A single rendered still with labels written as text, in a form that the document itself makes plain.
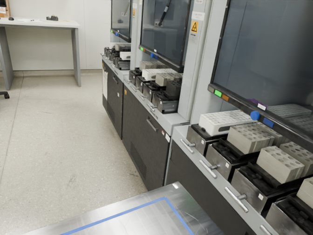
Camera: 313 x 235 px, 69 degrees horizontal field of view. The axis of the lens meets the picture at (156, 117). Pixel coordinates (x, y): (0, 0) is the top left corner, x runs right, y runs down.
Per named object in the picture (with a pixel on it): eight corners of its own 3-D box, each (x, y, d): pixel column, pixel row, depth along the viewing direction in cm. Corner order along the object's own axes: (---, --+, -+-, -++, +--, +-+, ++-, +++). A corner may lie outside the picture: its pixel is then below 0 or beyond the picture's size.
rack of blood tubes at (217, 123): (248, 119, 113) (251, 108, 110) (263, 129, 105) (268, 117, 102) (197, 127, 101) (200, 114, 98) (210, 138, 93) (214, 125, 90)
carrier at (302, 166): (298, 181, 71) (306, 166, 68) (294, 183, 70) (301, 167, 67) (268, 159, 80) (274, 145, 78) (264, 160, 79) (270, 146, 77)
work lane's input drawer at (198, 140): (288, 122, 131) (293, 107, 127) (310, 134, 120) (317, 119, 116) (177, 140, 102) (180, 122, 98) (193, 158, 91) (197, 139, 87)
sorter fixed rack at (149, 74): (179, 76, 169) (180, 68, 166) (185, 80, 161) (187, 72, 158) (141, 78, 157) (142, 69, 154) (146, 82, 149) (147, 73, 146)
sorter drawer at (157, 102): (239, 96, 163) (242, 84, 159) (253, 104, 152) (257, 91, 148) (145, 104, 134) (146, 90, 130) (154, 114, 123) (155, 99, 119)
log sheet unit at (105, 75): (102, 93, 271) (102, 64, 255) (107, 102, 249) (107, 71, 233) (100, 93, 270) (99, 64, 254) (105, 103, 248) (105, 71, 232)
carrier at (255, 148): (256, 154, 82) (261, 140, 80) (252, 155, 81) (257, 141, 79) (234, 138, 91) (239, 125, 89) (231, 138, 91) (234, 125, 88)
